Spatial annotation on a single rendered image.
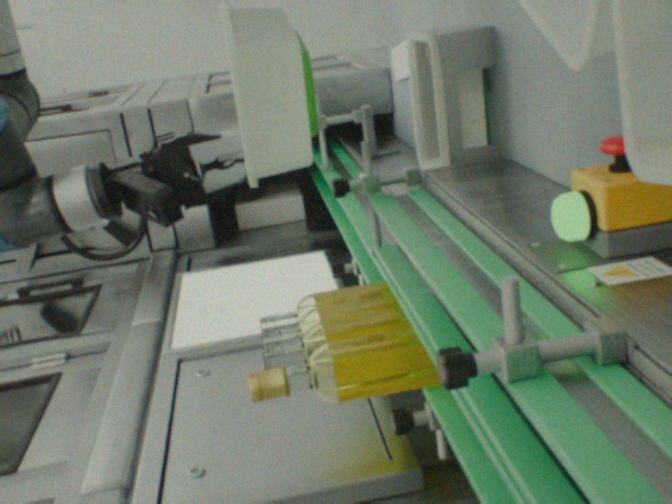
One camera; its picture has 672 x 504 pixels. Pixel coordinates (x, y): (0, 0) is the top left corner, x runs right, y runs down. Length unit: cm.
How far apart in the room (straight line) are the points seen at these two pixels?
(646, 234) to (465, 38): 52
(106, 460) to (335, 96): 113
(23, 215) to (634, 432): 73
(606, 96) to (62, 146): 142
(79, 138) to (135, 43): 274
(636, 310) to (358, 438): 49
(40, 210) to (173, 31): 373
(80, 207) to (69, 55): 379
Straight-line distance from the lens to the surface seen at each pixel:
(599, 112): 89
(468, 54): 118
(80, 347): 159
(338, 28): 474
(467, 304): 71
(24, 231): 103
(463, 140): 119
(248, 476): 101
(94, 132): 200
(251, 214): 212
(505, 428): 67
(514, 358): 57
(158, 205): 91
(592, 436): 52
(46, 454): 128
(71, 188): 101
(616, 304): 65
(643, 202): 74
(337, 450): 102
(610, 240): 74
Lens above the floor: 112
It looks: 5 degrees down
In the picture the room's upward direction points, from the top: 100 degrees counter-clockwise
